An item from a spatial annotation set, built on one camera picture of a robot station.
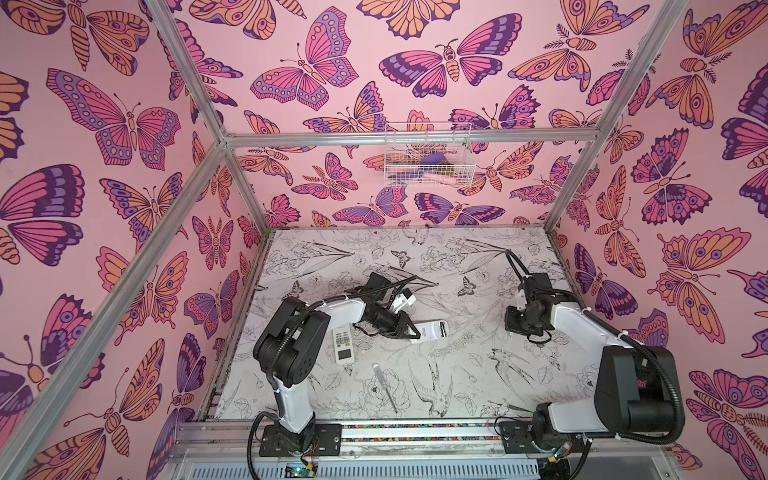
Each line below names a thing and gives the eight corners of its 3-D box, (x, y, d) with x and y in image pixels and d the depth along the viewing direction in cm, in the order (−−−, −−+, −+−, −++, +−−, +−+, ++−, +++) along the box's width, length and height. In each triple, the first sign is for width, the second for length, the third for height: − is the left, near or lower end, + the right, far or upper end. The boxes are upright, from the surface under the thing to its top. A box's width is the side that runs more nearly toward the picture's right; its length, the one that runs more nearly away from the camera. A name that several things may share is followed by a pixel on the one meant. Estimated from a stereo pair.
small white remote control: (337, 366, 88) (336, 363, 86) (334, 333, 95) (332, 330, 93) (355, 362, 89) (355, 359, 87) (351, 330, 95) (350, 327, 94)
